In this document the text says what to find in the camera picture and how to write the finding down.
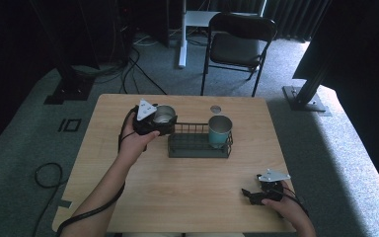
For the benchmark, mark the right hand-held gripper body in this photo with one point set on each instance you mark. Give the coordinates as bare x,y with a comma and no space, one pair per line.
271,187

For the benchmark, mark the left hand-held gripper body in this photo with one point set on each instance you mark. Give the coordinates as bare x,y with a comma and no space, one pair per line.
144,118

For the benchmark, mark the short silver metal cup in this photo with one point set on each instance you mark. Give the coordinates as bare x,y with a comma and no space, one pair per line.
164,114

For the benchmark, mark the tall teal metal cup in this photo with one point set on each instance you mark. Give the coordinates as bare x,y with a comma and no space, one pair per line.
219,131

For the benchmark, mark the person's right hand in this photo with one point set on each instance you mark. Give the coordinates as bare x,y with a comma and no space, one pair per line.
288,205

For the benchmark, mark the person's left hand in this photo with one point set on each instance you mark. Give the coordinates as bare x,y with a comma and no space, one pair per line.
135,141

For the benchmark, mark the round grey table grommet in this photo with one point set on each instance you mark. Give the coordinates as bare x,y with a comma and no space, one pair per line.
215,109

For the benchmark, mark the black stand with flat base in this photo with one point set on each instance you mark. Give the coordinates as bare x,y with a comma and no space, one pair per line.
70,89

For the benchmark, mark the black folding chair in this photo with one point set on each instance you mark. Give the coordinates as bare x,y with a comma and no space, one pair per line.
235,49

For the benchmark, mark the green floor tape strip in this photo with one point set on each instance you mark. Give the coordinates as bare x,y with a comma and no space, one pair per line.
65,203

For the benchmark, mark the dark curtain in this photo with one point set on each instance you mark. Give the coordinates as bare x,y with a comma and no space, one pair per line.
292,19

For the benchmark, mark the black slanted stand with base plate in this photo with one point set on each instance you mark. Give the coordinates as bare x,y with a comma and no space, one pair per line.
304,98

